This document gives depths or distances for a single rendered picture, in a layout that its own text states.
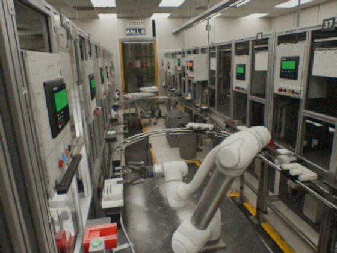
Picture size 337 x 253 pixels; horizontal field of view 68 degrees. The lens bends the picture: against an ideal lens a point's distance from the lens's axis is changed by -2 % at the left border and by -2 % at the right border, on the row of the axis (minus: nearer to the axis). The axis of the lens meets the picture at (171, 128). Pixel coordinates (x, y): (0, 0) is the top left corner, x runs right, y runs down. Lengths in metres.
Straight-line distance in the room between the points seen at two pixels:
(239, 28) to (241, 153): 9.86
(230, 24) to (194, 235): 9.72
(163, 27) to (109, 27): 1.94
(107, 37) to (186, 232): 8.82
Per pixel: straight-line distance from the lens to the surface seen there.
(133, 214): 2.02
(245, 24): 10.90
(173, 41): 9.91
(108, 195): 1.79
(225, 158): 1.05
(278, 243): 2.90
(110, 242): 1.36
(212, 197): 1.24
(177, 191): 1.50
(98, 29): 9.79
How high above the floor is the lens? 1.79
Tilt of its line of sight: 15 degrees down
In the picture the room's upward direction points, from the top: 2 degrees counter-clockwise
